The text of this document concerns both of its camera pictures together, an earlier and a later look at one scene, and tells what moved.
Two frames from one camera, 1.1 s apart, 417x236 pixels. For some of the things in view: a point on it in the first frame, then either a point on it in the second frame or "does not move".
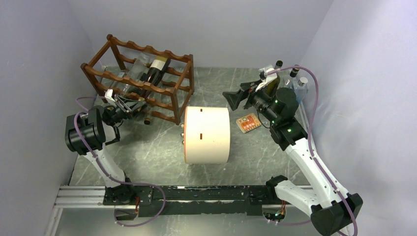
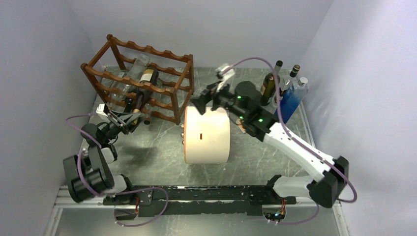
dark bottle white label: x=156 y=73 -> x=149 y=75
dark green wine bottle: x=273 y=88 does not move
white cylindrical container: x=207 y=132 does not move
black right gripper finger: x=249 y=87 -> x=213 y=87
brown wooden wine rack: x=160 y=81 does not move
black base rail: x=187 y=200 does not move
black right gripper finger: x=234 y=98 -> x=200 y=102
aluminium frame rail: x=92 y=196 does not move
